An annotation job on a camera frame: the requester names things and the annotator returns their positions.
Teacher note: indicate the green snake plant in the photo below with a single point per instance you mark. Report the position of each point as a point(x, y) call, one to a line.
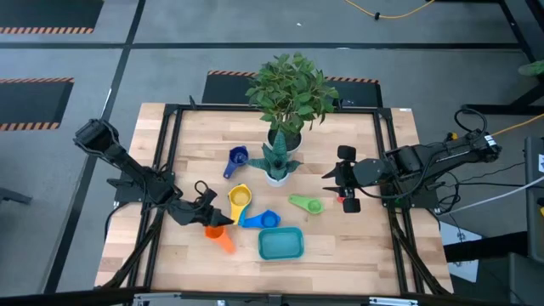
point(276, 163)

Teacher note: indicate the blue measuring cup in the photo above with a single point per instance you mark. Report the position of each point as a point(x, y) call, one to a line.
point(268, 219)

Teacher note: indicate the large white plant pot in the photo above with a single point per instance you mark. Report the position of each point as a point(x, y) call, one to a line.
point(294, 143)

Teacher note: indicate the yellow measuring cup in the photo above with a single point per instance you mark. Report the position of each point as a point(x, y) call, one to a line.
point(240, 197)

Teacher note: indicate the orange measuring cup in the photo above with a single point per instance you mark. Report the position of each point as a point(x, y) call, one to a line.
point(221, 238)

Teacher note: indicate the green plant leaves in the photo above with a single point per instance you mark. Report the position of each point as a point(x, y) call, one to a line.
point(533, 69)

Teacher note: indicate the yellow power plug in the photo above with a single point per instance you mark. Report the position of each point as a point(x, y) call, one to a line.
point(452, 137)

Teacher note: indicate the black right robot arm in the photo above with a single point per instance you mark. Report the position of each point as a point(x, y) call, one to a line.
point(425, 161)

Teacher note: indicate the black aluminium table frame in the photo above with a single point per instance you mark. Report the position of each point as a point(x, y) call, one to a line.
point(212, 108)

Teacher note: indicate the black hazard-striped floor mat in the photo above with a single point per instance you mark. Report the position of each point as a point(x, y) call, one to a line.
point(229, 91)
point(32, 102)
point(47, 15)

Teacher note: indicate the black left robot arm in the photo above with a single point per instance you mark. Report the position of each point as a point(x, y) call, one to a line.
point(127, 161)

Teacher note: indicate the silver metal bracket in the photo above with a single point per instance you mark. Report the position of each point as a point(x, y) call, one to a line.
point(393, 301)

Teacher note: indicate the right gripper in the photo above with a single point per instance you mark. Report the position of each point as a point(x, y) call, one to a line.
point(349, 183)

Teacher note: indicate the green measuring cup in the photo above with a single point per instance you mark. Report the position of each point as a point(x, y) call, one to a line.
point(314, 207)

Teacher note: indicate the purple measuring cup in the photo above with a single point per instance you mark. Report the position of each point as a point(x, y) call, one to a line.
point(238, 157)

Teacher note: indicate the leafy green tree plant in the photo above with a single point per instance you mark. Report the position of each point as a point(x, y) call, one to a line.
point(293, 93)

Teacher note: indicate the dark grey cabinet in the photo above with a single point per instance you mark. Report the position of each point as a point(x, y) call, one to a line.
point(534, 200)

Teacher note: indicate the black desk foot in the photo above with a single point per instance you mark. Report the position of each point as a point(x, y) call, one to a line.
point(489, 109)

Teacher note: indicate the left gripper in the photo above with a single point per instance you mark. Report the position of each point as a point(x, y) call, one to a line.
point(193, 212)

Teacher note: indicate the teal plastic basket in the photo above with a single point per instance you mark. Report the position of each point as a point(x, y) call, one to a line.
point(280, 244)

